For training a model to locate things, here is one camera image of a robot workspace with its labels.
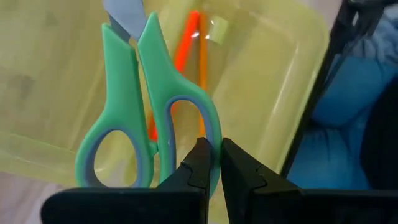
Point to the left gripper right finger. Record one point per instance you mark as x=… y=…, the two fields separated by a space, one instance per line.
x=280 y=205

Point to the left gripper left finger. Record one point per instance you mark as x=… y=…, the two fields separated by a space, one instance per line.
x=140 y=205

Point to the translucent yellow-green pencil box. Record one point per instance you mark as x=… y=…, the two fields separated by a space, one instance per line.
x=264 y=93

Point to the teal scissors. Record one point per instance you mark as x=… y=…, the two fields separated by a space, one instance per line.
x=121 y=93

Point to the thin orange pencil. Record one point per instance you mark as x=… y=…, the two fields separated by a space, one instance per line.
x=202 y=62

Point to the orange marker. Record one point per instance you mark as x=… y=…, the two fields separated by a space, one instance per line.
x=186 y=46

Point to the blue fabric object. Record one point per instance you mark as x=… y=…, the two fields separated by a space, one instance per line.
x=345 y=102

